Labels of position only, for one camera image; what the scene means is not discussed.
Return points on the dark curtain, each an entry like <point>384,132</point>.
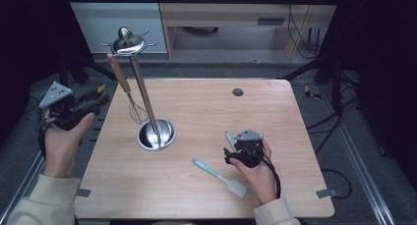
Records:
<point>387,54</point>
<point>29,38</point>

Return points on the person's left hand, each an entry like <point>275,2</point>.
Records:
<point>60,149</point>

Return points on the grey tape piece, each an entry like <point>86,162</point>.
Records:
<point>326,193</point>
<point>83,192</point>

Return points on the white cabinet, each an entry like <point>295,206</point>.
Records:
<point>98,22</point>

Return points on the aluminium floor rail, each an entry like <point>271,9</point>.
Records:
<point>24,185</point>
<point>360,169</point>

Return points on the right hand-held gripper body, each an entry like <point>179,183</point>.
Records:
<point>249,151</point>

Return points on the black metal stand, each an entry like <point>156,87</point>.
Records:
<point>336,87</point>
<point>64,71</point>

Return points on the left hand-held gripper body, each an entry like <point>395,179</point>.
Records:
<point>64,115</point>

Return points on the steel utensil rack with hooks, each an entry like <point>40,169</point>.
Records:
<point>144,94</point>

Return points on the person's right hand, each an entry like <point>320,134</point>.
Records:
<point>259,182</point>

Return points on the dark round table grommet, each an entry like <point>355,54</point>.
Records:
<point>238,92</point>

